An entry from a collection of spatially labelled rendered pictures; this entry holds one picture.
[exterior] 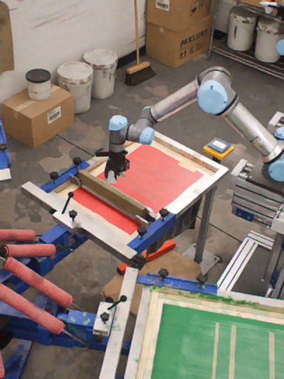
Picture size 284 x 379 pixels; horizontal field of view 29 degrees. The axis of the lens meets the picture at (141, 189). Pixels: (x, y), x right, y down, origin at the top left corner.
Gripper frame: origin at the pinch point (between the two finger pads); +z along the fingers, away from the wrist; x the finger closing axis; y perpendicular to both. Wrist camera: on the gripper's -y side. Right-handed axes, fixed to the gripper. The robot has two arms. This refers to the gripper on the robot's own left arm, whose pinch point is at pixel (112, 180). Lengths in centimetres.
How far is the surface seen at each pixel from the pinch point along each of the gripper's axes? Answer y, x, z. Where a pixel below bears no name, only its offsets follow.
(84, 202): -10.8, -6.9, 16.4
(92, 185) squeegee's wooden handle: -11.1, -0.9, 9.2
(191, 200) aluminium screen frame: 28.9, 26.6, 12.3
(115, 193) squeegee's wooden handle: 3.1, -0.9, 5.9
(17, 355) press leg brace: -18, -53, 103
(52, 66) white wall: -198, 150, 77
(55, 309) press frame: 29, -65, 8
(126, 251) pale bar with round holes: 30.0, -24.1, 7.4
